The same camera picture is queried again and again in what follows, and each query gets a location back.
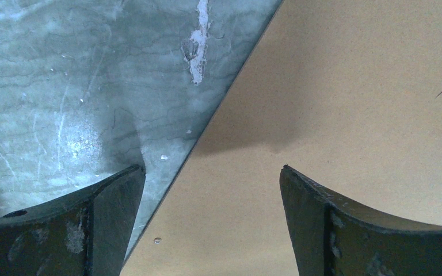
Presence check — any brown backing board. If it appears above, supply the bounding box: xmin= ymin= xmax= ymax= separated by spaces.
xmin=121 ymin=1 xmax=442 ymax=275

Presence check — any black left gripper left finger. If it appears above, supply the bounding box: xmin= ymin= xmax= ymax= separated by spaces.
xmin=0 ymin=164 xmax=146 ymax=275

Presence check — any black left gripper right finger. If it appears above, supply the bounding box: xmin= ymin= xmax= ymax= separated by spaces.
xmin=279 ymin=166 xmax=442 ymax=275

